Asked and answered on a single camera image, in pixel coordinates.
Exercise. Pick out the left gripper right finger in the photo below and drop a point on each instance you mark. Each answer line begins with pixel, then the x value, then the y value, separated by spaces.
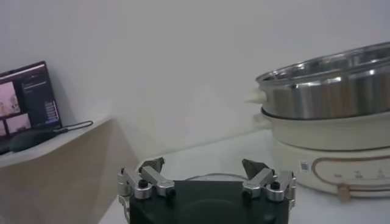
pixel 262 179

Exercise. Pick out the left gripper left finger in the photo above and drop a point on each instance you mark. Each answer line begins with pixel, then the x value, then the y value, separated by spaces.
pixel 152 178

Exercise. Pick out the stainless steel steamer basket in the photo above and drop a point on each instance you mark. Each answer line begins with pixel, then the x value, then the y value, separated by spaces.
pixel 320 97

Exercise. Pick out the cream electric cooker pot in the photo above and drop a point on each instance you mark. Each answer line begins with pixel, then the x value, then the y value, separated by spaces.
pixel 304 137

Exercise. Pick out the black computer mouse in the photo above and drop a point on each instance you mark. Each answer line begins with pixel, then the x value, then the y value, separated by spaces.
pixel 30 140

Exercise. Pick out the black laptop with dark screen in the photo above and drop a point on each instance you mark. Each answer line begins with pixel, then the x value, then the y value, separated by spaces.
pixel 30 97

